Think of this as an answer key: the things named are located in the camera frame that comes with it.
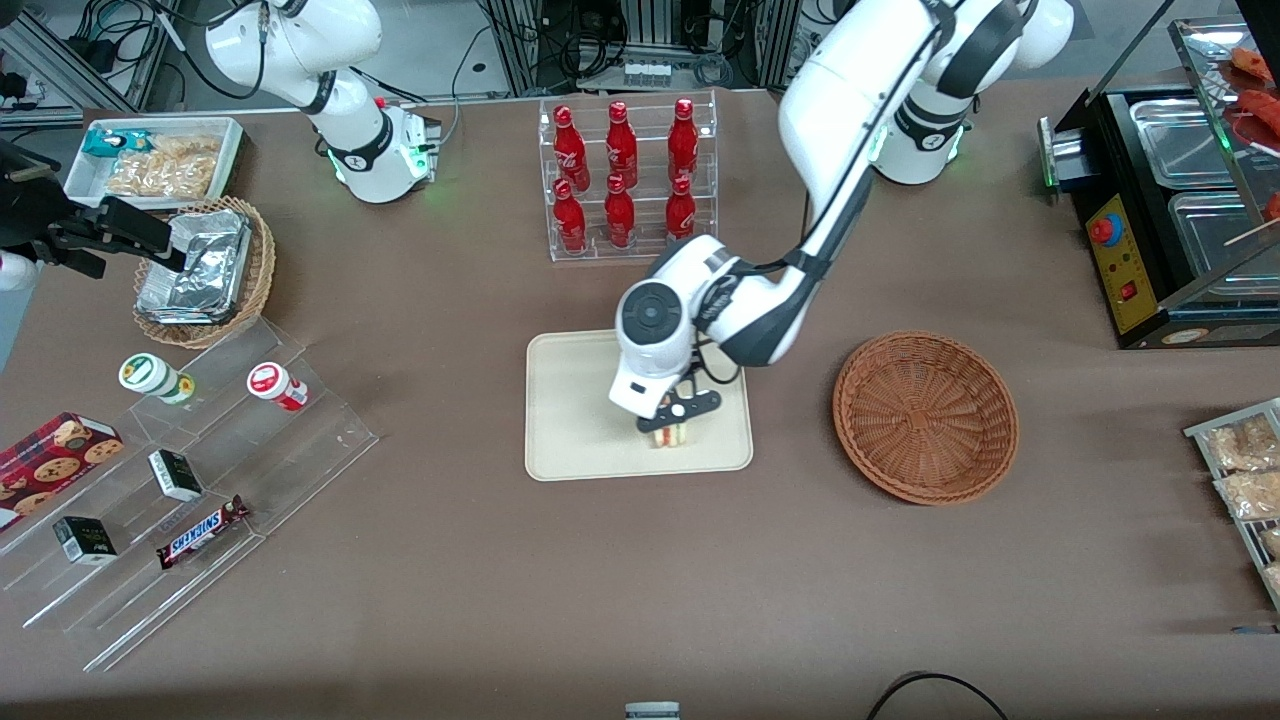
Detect light wicker basket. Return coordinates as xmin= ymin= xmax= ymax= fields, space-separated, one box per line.
xmin=132 ymin=195 xmax=277 ymax=350

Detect beige plastic tray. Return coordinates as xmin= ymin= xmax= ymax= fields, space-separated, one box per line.
xmin=525 ymin=329 xmax=754 ymax=483

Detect brown wicker basket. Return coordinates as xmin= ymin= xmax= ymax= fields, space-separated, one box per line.
xmin=832 ymin=330 xmax=1020 ymax=506

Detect silver foil packet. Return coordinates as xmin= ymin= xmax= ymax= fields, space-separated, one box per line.
xmin=136 ymin=262 xmax=239 ymax=327
xmin=166 ymin=209 xmax=252 ymax=289

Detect clear bag of chips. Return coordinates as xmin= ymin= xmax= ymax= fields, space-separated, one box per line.
xmin=104 ymin=134 xmax=222 ymax=199

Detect green lid white cup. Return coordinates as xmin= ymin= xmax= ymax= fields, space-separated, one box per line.
xmin=118 ymin=353 xmax=197 ymax=406

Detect white plastic bin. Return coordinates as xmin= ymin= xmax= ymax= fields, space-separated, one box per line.
xmin=63 ymin=116 xmax=246 ymax=209

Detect teal snack packet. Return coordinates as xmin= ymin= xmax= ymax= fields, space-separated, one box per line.
xmin=81 ymin=127 xmax=153 ymax=158

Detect red lid white cup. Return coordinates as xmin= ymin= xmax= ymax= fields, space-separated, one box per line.
xmin=246 ymin=361 xmax=310 ymax=413

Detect small black box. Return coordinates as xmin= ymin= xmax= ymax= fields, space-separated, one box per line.
xmin=51 ymin=515 xmax=119 ymax=566
xmin=147 ymin=449 xmax=205 ymax=503

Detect red cola bottle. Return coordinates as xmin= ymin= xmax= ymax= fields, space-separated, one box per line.
xmin=664 ymin=174 xmax=698 ymax=244
xmin=552 ymin=104 xmax=592 ymax=193
xmin=603 ymin=173 xmax=637 ymax=250
xmin=605 ymin=100 xmax=640 ymax=189
xmin=552 ymin=178 xmax=589 ymax=255
xmin=667 ymin=97 xmax=700 ymax=184

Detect clear acrylic stepped display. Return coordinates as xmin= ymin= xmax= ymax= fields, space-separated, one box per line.
xmin=0 ymin=317 xmax=380 ymax=674

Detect red tartan cookie box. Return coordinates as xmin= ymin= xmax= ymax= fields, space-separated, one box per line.
xmin=0 ymin=411 xmax=125 ymax=532

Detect snickers chocolate bar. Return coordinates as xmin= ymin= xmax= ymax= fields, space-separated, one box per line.
xmin=156 ymin=494 xmax=251 ymax=571

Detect clear acrylic bottle rack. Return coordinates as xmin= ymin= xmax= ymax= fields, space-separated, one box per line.
xmin=537 ymin=89 xmax=720 ymax=264

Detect black food warmer cabinet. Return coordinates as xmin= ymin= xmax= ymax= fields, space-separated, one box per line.
xmin=1037 ymin=15 xmax=1280 ymax=350

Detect steel warmer pan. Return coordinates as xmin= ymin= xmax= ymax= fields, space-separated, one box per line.
xmin=1167 ymin=189 xmax=1280 ymax=278
xmin=1129 ymin=96 xmax=1243 ymax=189

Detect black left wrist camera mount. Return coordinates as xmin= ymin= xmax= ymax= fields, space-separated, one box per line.
xmin=660 ymin=388 xmax=723 ymax=423

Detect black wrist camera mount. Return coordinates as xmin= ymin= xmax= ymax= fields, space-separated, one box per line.
xmin=660 ymin=388 xmax=723 ymax=423
xmin=38 ymin=222 xmax=108 ymax=280

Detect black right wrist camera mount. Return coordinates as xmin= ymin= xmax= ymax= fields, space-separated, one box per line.
xmin=38 ymin=222 xmax=108 ymax=280

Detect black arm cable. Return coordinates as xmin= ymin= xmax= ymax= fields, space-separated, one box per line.
xmin=688 ymin=252 xmax=807 ymax=389

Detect aluminium frame rail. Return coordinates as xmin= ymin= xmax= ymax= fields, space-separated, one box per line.
xmin=0 ymin=8 xmax=136 ymax=119

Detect black floor cable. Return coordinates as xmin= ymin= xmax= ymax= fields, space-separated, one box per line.
xmin=865 ymin=671 xmax=1012 ymax=720

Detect grey wire rack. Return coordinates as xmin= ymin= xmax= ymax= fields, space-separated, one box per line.
xmin=1184 ymin=397 xmax=1280 ymax=613

